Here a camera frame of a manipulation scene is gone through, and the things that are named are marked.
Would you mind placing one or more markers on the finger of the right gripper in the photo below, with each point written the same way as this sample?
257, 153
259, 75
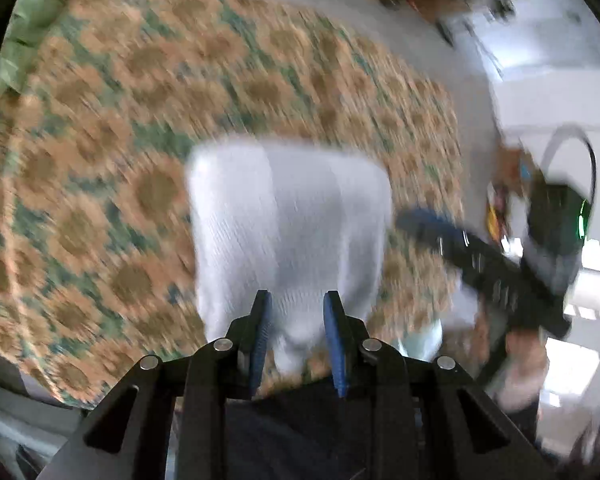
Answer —
427, 229

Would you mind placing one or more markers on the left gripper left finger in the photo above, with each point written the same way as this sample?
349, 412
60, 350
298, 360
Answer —
175, 410

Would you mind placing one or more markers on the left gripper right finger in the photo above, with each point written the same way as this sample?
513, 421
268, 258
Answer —
421, 420

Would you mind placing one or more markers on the grey knit sweater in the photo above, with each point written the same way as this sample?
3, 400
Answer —
294, 220

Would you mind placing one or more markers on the person right hand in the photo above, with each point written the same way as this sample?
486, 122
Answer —
525, 372

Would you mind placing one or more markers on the cardboard box with items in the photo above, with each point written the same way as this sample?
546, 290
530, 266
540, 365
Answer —
515, 169

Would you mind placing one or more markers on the standing fan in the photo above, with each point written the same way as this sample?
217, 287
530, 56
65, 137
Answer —
480, 12

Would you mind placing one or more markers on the sunflower pattern bed cover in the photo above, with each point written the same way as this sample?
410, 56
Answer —
96, 259

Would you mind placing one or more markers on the green garment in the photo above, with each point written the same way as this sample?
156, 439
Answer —
29, 24

